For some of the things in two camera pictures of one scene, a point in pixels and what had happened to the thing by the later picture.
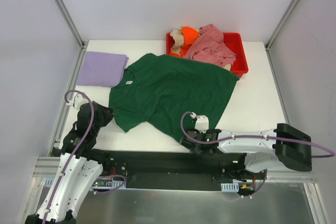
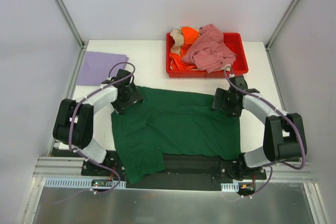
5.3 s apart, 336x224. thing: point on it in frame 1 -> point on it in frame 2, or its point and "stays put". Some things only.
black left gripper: [104, 114] -> [130, 102]
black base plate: [175, 169] stays put
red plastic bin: [234, 42] stays put
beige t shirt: [178, 36] stays put
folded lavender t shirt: [102, 69] stays put
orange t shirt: [190, 34] stays put
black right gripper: [188, 143] -> [221, 103]
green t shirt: [168, 92] -> [167, 123]
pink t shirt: [209, 46] stays put
